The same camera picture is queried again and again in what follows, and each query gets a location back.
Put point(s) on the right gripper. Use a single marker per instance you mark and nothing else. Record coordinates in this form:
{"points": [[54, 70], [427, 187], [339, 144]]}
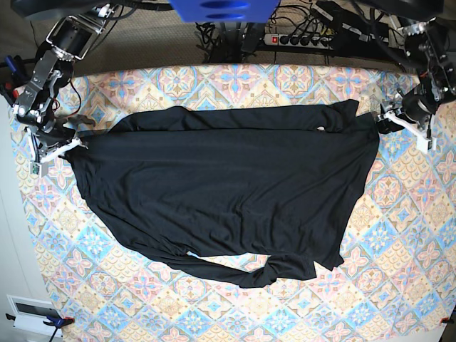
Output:
{"points": [[57, 132]]}

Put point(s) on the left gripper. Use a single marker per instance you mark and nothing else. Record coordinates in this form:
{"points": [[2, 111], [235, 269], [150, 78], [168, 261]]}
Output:
{"points": [[418, 105]]}

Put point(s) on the black t-shirt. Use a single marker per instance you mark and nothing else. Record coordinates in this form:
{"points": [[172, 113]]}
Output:
{"points": [[245, 196]]}

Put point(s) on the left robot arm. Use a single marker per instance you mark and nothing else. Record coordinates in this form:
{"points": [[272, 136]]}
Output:
{"points": [[424, 47]]}

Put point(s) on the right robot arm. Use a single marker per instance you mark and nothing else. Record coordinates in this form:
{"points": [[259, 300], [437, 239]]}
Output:
{"points": [[68, 41]]}

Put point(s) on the orange black clamp left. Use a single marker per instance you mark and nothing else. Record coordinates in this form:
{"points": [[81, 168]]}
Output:
{"points": [[10, 94]]}

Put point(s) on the blue clamp upper left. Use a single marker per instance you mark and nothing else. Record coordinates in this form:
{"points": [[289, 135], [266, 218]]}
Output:
{"points": [[13, 64]]}

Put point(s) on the white power strip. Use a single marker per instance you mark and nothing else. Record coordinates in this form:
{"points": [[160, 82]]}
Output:
{"points": [[298, 41]]}

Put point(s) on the patterned tablecloth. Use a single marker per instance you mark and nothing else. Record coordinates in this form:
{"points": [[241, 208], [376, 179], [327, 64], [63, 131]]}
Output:
{"points": [[398, 274]]}

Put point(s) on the white floor vent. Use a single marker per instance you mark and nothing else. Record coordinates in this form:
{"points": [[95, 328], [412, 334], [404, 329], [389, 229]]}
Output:
{"points": [[30, 315]]}

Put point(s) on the blue orange clamp lower left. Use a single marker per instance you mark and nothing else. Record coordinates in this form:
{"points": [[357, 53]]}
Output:
{"points": [[57, 322]]}

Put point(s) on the orange clamp lower right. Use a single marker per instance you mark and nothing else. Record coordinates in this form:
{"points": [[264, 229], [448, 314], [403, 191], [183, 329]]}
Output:
{"points": [[447, 320]]}

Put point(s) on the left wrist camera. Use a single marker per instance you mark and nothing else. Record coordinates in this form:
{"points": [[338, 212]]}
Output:
{"points": [[426, 144]]}

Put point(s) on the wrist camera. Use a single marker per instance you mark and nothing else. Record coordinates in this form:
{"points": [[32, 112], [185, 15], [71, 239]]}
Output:
{"points": [[39, 169], [426, 144]]}

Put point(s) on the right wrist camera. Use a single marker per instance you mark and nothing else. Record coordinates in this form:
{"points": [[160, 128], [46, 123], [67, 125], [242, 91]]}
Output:
{"points": [[39, 169]]}

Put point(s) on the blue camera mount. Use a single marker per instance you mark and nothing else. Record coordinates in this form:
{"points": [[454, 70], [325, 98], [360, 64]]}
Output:
{"points": [[255, 11]]}

